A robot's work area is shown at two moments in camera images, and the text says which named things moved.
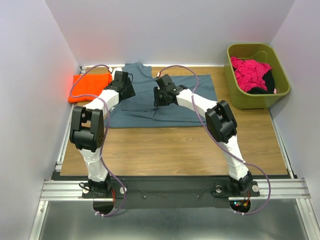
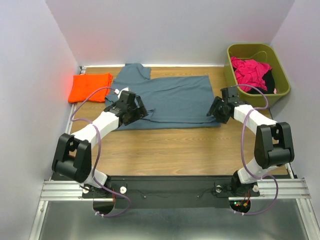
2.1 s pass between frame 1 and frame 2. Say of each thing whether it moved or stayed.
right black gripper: moved
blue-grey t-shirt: stayed
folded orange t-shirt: stayed
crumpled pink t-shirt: stayed
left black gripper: moved
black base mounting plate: stayed
